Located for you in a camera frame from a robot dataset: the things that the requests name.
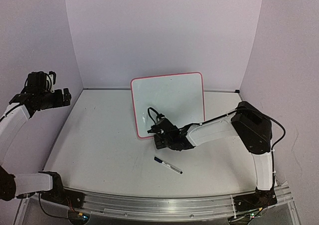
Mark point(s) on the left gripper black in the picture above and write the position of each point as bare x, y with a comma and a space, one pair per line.
59, 102

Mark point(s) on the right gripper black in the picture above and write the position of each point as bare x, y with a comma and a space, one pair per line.
161, 140

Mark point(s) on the whiteboard marker white blue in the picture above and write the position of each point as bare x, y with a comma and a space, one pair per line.
170, 166

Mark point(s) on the pink framed whiteboard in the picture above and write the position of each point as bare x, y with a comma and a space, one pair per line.
180, 97

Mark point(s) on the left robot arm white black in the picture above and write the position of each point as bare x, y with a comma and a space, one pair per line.
38, 94

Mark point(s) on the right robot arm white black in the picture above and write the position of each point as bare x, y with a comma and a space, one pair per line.
254, 129

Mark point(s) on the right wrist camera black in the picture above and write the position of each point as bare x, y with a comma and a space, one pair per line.
160, 123

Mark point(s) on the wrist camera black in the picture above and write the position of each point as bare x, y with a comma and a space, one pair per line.
38, 82
160, 123

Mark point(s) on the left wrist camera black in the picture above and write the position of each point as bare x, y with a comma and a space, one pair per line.
38, 82

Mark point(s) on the aluminium front rail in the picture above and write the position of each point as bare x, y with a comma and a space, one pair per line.
179, 209

